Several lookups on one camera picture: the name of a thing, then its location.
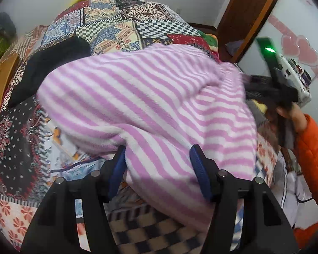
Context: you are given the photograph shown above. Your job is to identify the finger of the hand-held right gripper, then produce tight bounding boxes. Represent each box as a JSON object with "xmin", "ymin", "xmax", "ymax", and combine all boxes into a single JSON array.
[
  {"xmin": 248, "ymin": 75, "xmax": 275, "ymax": 86},
  {"xmin": 244, "ymin": 89, "xmax": 276, "ymax": 101}
]

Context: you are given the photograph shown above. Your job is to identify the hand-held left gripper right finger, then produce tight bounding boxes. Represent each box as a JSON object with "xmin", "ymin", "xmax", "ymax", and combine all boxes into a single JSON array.
[{"xmin": 189, "ymin": 144, "xmax": 300, "ymax": 254}]

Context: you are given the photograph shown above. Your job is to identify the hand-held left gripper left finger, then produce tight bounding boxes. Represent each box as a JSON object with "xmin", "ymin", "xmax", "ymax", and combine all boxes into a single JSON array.
[{"xmin": 20, "ymin": 145, "xmax": 126, "ymax": 254}]

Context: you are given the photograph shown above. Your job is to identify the pink white striped pants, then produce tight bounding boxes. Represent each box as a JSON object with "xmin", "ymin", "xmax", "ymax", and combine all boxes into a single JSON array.
[{"xmin": 37, "ymin": 44, "xmax": 259, "ymax": 233}]

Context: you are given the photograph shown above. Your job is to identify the person's right hand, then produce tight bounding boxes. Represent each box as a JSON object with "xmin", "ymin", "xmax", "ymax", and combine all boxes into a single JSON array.
[{"xmin": 277, "ymin": 103, "xmax": 308, "ymax": 133}]

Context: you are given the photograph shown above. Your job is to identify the grey knitted cloth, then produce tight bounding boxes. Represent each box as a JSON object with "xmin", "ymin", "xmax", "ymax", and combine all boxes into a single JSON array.
[{"xmin": 247, "ymin": 99, "xmax": 271, "ymax": 128}]

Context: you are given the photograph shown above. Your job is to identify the white sliding door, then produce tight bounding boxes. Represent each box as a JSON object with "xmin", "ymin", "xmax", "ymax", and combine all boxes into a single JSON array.
[{"xmin": 238, "ymin": 0, "xmax": 318, "ymax": 123}]

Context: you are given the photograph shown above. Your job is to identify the brown wooden door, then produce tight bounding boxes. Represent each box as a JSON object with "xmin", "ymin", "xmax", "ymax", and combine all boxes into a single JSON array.
[{"xmin": 217, "ymin": 0, "xmax": 288, "ymax": 64}]

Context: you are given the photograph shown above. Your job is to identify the white garment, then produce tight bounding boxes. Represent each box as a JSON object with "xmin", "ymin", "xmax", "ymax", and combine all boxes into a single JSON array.
[{"xmin": 269, "ymin": 148, "xmax": 312, "ymax": 229}]

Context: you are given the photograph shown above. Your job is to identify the person's orange jacket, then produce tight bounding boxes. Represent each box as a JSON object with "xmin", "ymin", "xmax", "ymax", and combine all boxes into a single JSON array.
[{"xmin": 293, "ymin": 221, "xmax": 318, "ymax": 251}]

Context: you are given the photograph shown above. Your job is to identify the black cloth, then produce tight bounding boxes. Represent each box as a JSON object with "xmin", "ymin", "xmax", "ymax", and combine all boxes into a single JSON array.
[{"xmin": 8, "ymin": 36, "xmax": 92, "ymax": 109}]

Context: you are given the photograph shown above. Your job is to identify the yellow wooden cabinet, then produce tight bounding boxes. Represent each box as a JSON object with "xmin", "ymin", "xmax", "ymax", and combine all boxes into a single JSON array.
[{"xmin": 0, "ymin": 53, "xmax": 21, "ymax": 122}]

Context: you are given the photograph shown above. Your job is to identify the patchwork patterned bedspread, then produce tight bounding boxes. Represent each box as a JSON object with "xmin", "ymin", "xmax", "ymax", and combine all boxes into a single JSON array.
[{"xmin": 0, "ymin": 0, "xmax": 281, "ymax": 254}]

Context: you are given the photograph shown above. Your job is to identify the pile of clothes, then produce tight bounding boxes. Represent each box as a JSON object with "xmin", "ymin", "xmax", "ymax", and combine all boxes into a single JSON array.
[{"xmin": 0, "ymin": 12, "xmax": 17, "ymax": 40}]

